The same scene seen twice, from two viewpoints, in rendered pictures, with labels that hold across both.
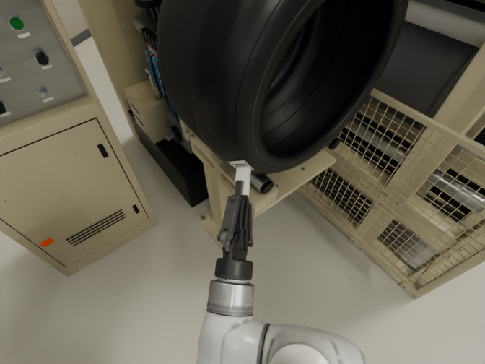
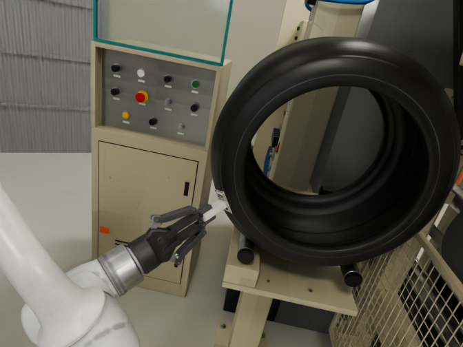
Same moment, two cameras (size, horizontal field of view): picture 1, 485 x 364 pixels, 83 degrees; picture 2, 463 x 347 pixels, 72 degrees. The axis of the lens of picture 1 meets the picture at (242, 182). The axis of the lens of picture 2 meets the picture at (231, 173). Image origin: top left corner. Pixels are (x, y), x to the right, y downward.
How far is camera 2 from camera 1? 0.46 m
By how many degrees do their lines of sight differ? 41
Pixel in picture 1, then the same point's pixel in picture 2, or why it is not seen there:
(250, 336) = (93, 284)
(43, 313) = not seen: hidden behind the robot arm
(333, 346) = (119, 323)
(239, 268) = (142, 246)
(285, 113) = (327, 228)
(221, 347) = (72, 275)
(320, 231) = not seen: outside the picture
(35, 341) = not seen: hidden behind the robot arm
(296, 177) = (295, 290)
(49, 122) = (169, 145)
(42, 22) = (209, 90)
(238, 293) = (122, 258)
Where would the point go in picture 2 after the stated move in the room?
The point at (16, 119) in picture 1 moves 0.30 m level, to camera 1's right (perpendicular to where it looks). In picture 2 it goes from (156, 134) to (197, 158)
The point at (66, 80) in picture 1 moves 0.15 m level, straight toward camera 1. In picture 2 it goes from (199, 128) to (190, 138)
